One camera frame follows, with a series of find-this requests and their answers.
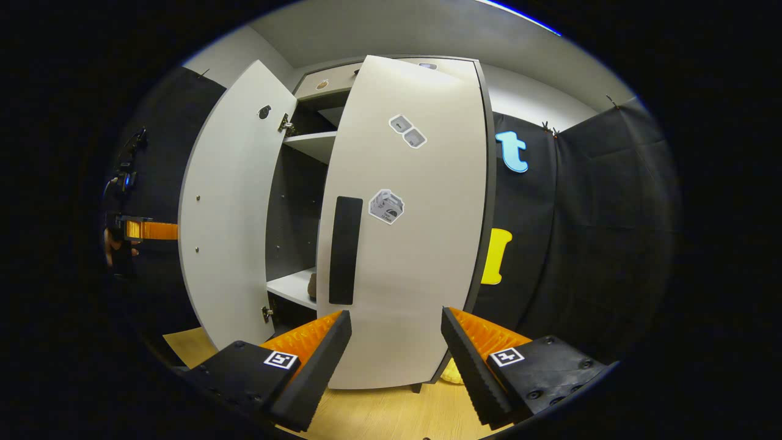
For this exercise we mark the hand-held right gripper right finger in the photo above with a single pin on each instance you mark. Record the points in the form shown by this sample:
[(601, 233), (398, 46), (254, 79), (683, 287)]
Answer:
[(473, 373)]

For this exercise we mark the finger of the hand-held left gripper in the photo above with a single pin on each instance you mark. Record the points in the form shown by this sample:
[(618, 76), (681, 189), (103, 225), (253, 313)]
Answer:
[(156, 231)]

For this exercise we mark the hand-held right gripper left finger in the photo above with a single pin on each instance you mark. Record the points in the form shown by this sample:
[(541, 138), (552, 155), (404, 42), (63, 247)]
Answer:
[(317, 366)]

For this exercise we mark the white shoe cabinet door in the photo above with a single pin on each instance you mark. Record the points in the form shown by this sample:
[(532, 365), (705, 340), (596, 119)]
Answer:
[(226, 201), (415, 275)]

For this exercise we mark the brown fuzzy shoe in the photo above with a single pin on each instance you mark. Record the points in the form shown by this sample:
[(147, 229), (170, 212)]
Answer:
[(312, 287)]

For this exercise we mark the white shoe cabinet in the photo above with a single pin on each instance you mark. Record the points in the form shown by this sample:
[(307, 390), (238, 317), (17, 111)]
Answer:
[(296, 201)]

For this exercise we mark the black cloth clip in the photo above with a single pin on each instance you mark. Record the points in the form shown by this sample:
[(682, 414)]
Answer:
[(550, 129)]

